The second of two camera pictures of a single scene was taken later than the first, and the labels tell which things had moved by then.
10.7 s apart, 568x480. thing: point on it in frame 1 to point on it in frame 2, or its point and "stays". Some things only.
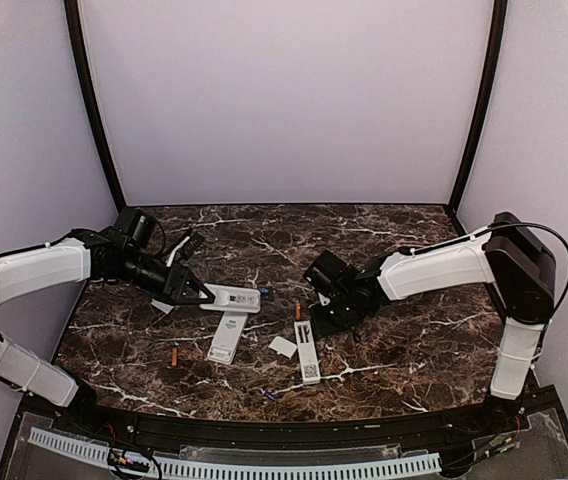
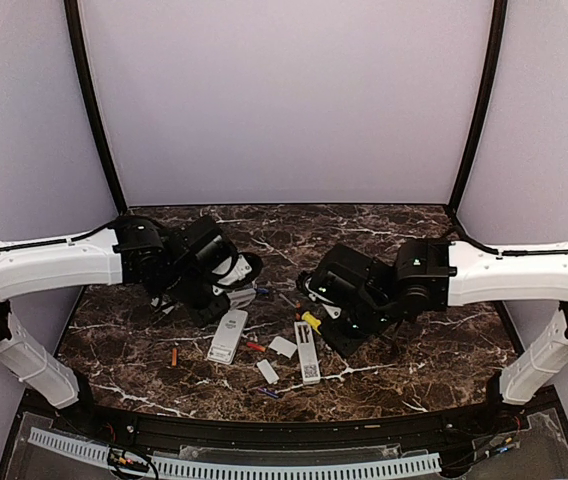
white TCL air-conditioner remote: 227,337 stays
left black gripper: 178,277 to 204,315
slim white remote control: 307,352 stays
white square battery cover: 282,347 stays
